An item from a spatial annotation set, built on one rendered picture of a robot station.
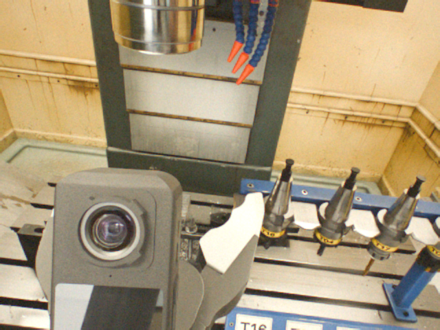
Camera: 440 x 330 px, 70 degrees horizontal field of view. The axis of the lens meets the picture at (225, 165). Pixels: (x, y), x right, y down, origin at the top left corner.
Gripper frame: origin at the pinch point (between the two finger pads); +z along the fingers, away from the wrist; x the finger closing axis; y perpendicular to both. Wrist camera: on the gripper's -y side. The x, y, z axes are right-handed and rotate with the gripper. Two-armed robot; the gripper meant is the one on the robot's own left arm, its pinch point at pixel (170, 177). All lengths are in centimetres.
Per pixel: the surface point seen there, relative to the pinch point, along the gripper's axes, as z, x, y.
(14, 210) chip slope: 66, -71, 76
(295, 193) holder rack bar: 26.7, 20.2, 22.3
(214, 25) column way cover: 81, 0, 5
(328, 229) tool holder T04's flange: 19.6, 25.4, 24.1
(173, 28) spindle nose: 32.2, -4.9, -4.3
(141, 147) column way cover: 84, -25, 53
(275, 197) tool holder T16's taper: 21.1, 14.9, 19.2
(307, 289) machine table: 28, 31, 55
